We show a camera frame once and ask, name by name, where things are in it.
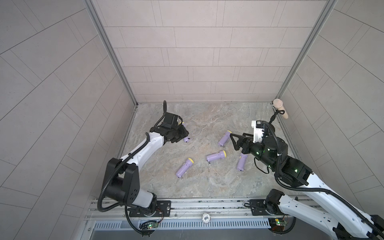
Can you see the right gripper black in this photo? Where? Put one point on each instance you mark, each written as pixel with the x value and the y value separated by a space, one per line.
pixel 248 142

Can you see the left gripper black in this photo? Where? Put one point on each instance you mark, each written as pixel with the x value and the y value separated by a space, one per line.
pixel 183 133

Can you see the purple flashlight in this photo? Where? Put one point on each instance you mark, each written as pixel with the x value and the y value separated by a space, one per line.
pixel 186 139
pixel 224 138
pixel 183 169
pixel 241 162
pixel 216 156

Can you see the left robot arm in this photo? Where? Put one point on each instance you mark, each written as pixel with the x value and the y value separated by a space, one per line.
pixel 121 184

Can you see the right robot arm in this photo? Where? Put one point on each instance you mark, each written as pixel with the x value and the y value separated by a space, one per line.
pixel 338 218

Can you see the beige microphone on stand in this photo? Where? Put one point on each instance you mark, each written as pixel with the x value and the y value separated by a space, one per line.
pixel 279 105

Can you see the right circuit board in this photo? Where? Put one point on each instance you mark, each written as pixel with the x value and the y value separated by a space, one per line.
pixel 278 224

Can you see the circuit board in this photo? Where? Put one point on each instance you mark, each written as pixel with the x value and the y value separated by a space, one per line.
pixel 278 224
pixel 149 225

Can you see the left circuit board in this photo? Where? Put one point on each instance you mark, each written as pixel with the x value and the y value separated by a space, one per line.
pixel 149 225

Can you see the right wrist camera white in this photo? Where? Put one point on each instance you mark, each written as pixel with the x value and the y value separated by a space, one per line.
pixel 259 131

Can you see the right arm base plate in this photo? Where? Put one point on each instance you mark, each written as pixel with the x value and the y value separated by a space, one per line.
pixel 258 208

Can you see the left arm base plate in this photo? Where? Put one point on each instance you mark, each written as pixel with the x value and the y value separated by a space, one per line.
pixel 158 209

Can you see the aluminium rail frame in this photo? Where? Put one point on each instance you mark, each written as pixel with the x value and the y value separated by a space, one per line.
pixel 194 208

